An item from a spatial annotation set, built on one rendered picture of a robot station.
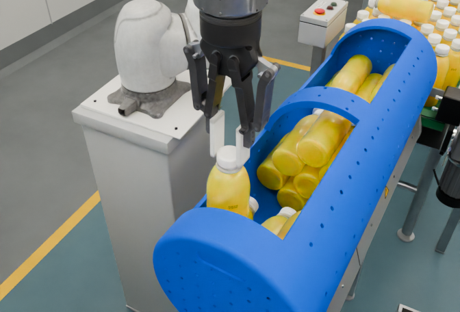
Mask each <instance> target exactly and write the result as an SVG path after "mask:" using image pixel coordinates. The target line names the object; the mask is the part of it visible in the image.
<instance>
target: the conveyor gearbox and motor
mask: <svg viewBox="0 0 460 312"><path fill-rule="evenodd" d="M450 140H452V145H451V146H449V148H448V150H447V157H448V161H447V163H446V166H445V168H444V171H443V173H442V176H441V179H440V180H438V178H437V174H436V171H435V169H433V172H434V175H435V179H436V181H437V184H438V187H437V190H436V197H437V198H438V200H439V201H440V202H441V203H443V204H444V205H446V206H448V207H452V208H460V125H459V126H458V129H454V131H453V134H452V137H451V139H450Z"/></svg>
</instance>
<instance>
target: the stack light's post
mask: <svg viewBox="0 0 460 312"><path fill-rule="evenodd" d="M459 219H460V208H453V209H452V212H451V214H450V216H449V219H448V221H447V223H446V225H445V227H444V230H443V232H442V235H441V237H440V239H439V241H438V243H437V245H436V248H435V251H436V252H439V253H442V254H444V253H445V250H446V248H447V245H448V243H449V241H450V239H451V237H452V234H453V233H454V231H455V228H456V226H457V224H458V222H459Z"/></svg>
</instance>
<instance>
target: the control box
mask: <svg viewBox="0 0 460 312"><path fill-rule="evenodd" d="M323 2H324V3H323ZM331 2H336V3H337V5H336V6H333V9H332V10H328V9H327V6H328V5H331ZM322 4H323V5H322ZM318 6H320V7H318ZM347 6H348V2H347V1H342V0H317V2H315V3H314V4H313V5H312V6H311V7H310V8H308V9H307V10H306V11H305V12H303V13H302V14H301V15H300V24H299V31H298V42H301V43H303V44H308V45H311V46H315V47H320V48H323V49H324V48H325V47H326V46H327V45H328V43H330V41H332V39H334V37H335V36H336V35H337V34H338V33H339V32H340V31H341V30H342V29H343V28H344V23H345V19H346V11H347ZM316 8H322V9H324V10H325V13H322V14H317V13H316V12H314V10H315V9H316Z"/></svg>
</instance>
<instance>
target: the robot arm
mask: <svg viewBox="0 0 460 312"><path fill-rule="evenodd" d="M267 4H268V0H188V3H187V6H186V9H185V12H184V13H180V14H175V13H172V12H170V9H169V8H168V7H167V6H166V5H164V4H163V3H161V2H159V1H156V0H133V1H130V2H129V3H126V4H125V5H124V6H123V8H122V10H121V11H120V12H119V14H118V18H117V20H116V25H115V30H114V50H115V56H116V64H117V68H118V72H119V75H120V80H121V87H120V88H119V89H117V91H115V92H113V93H111V94H109V95H108V96H107V102H108V103H111V104H117V105H120V106H119V108H118V113H119V114H120V115H121V116H127V115H129V114H131V113H132V112H134V111H138V112H141V113H143V114H147V115H149V116H150V117H151V118H154V119H159V118H161V117H162V116H163V115H164V113H165V111H166V110H167V109H168V108H169V107H170V106H171V105H173V104H174V103H175V102H176V101H177V100H178V99H179V98H180V97H181V96H182V95H184V94H185V93H186V92H189V91H190V90H191V91H192V102H193V107H194V109H195V110H197V111H199V110H201V111H202V112H203V113H204V116H205V123H206V132H207V133H208V134H210V157H215V156H216V154H217V151H218V149H219V148H221V147H223V146H224V135H225V111H223V110H220V111H219V112H218V110H219V109H220V108H221V107H222V106H221V104H220V103H221V99H222V92H223V88H224V84H225V77H226V76H228V77H229V78H231V84H232V87H233V88H235V95H236V99H237V104H238V112H239V117H240V126H239V127H238V128H237V129H236V167H238V168H241V167H242V166H243V165H244V164H245V162H246V161H247V160H248V159H249V158H250V147H251V146H252V145H253V144H254V142H255V132H260V131H261V130H262V129H263V128H264V127H265V126H266V124H267V123H268V121H269V117H270V108H271V103H272V93H273V88H274V79H275V77H276V76H277V74H278V72H279V71H280V70H281V66H280V64H279V63H277V62H274V63H273V64H271V63H270V62H268V61H267V60H265V59H264V58H263V57H262V52H261V49H260V46H259V42H260V38H261V17H262V10H263V9H264V8H265V7H266V6H267ZM255 66H256V67H257V68H258V75H257V77H258V78H259V82H258V84H257V94H256V100H254V94H253V85H252V78H253V70H252V69H253V68H254V67H255ZM207 68H209V70H208V75H207ZM186 70H189V73H190V83H189V82H186V81H179V80H176V77H175V76H177V75H178V74H180V73H182V72H184V71H186ZM207 78H209V83H208V82H207Z"/></svg>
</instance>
